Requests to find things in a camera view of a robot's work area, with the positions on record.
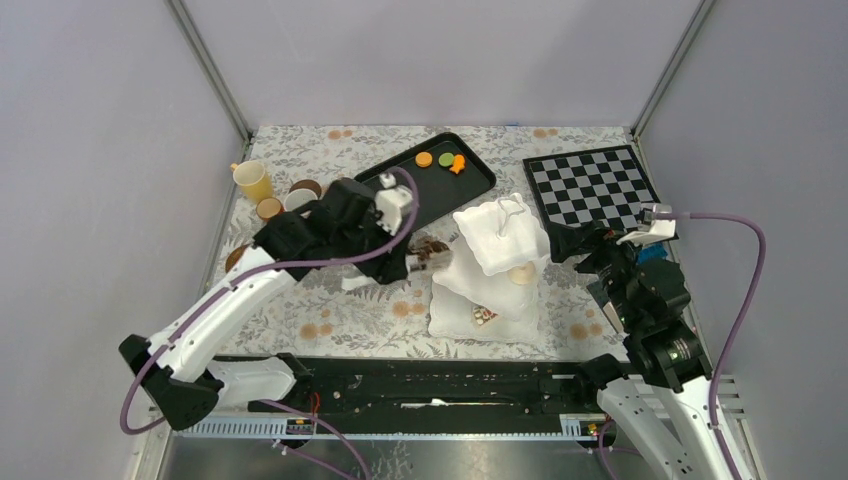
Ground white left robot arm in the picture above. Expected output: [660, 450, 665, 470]
[119, 168, 420, 434]

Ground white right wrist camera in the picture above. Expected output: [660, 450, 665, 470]
[616, 203, 676, 246]

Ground cream round mousse cake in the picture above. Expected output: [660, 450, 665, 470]
[507, 262, 537, 285]

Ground large brown saucer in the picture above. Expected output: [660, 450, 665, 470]
[224, 244, 250, 273]

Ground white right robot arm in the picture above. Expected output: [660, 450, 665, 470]
[547, 213, 753, 479]

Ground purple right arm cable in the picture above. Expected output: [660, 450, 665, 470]
[639, 212, 768, 480]

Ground black and grey chessboard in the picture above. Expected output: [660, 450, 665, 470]
[523, 145, 660, 232]

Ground dark brown saucer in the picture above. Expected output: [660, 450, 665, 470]
[289, 179, 323, 197]

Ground orange fish pastry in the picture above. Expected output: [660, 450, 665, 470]
[448, 154, 466, 175]

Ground green macaron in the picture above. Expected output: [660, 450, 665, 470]
[438, 152, 455, 168]

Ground yellow cup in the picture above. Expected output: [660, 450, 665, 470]
[230, 160, 274, 204]

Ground black serving tray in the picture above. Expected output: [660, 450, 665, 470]
[354, 132, 496, 230]

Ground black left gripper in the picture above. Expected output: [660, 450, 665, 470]
[334, 207, 413, 285]

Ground small tan saucer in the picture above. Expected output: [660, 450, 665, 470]
[255, 197, 284, 223]

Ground white three-tier dessert stand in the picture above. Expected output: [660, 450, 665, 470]
[428, 192, 551, 344]

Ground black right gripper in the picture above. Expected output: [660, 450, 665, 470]
[544, 218, 651, 328]

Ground orange macaron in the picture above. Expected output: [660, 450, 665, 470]
[414, 151, 433, 168]

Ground chocolate sprinkle donut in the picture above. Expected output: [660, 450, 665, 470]
[409, 237, 450, 261]

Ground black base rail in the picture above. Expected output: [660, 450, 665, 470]
[211, 356, 670, 435]

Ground silver serving tongs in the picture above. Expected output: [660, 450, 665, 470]
[341, 250, 453, 291]

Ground white cup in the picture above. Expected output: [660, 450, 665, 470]
[282, 188, 319, 212]

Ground pink strawberry cake slice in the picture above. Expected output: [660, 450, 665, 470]
[472, 305, 498, 327]

